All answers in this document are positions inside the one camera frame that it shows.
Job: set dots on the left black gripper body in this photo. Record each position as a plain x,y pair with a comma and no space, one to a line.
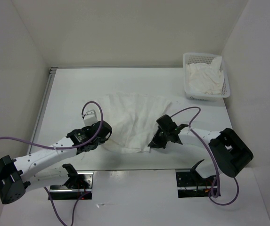
101,141

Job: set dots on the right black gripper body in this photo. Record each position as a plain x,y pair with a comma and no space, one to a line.
166,132

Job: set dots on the white pleated skirt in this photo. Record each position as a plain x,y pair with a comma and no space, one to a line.
132,117

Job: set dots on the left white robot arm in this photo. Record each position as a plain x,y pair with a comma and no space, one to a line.
23,174

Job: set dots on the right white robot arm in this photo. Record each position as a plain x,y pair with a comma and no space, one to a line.
228,150

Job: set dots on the white skirts in basket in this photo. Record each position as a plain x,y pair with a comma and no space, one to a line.
206,78

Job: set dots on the white perforated plastic basket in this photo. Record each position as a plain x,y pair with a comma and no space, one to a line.
189,58

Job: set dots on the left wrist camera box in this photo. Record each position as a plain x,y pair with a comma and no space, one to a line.
90,118

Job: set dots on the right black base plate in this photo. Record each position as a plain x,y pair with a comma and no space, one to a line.
190,184

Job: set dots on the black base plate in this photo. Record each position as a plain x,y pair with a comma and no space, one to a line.
190,184
83,188

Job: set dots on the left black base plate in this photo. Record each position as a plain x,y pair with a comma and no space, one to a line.
83,188

